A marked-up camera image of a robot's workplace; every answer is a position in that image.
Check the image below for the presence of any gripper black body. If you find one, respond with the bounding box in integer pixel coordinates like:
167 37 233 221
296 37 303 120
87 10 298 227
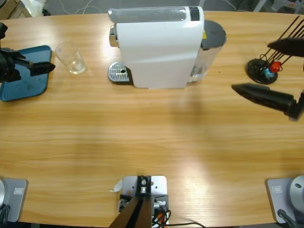
0 48 23 84

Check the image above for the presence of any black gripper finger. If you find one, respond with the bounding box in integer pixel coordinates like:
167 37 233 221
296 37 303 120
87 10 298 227
22 60 56 77
231 83 304 122
267 38 304 57
8 48 26 60

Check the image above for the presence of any clear drinking glass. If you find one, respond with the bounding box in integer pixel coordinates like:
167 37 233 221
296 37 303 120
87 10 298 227
54 42 87 75

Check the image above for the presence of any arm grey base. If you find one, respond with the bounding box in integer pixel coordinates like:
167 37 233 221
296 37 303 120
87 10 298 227
265 175 304 225
0 178 29 223

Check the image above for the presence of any red coffee capsule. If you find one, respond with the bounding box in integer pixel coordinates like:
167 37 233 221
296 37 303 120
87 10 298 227
270 61 283 73

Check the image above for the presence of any white capsule coffee machine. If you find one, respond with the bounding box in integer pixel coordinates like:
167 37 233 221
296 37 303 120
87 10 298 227
108 6 205 90

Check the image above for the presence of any teal plastic tray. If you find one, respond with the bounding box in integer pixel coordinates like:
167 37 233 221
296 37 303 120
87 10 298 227
0 45 52 103

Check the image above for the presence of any black capsule holder with rods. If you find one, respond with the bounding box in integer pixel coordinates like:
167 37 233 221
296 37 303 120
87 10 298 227
246 15 304 85

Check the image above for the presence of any white plastic stool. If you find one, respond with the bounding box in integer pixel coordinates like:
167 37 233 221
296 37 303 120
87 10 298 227
251 0 304 14

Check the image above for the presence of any brown cardboard box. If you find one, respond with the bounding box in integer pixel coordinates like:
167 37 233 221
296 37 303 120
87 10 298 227
0 0 32 21

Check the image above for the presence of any white plastic bag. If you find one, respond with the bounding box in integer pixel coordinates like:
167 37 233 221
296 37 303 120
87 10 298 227
20 0 47 15

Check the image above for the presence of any clear water tank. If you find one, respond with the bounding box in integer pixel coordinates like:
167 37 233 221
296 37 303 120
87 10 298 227
187 20 227 84

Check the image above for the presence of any white paper tab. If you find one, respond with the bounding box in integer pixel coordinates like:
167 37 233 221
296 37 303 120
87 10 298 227
109 179 124 193

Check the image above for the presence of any white thin cable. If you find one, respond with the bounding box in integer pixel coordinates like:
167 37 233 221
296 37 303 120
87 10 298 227
58 0 107 15
223 0 238 11

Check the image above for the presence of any black base cable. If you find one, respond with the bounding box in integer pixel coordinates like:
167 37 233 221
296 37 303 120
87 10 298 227
0 204 11 223
277 209 298 228

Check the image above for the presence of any white mount block dark post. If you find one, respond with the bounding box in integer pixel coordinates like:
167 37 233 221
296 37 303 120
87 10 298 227
109 175 171 228

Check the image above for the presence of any black mount cable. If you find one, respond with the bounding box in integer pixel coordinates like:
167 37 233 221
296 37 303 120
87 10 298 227
152 209 205 228

